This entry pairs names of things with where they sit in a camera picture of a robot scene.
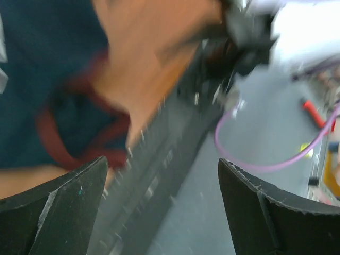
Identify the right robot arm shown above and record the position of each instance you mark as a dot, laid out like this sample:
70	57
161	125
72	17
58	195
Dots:
304	35

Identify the navy tank top red trim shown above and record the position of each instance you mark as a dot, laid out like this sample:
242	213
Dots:
51	52

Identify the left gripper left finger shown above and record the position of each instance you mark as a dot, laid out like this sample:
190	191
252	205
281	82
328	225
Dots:
56	217

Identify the red handled tool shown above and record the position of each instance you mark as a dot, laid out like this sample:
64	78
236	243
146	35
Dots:
310	109

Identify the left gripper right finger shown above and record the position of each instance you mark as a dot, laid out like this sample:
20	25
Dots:
264	219

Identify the black mounting base plate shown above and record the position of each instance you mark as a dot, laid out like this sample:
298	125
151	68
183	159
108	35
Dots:
136	202

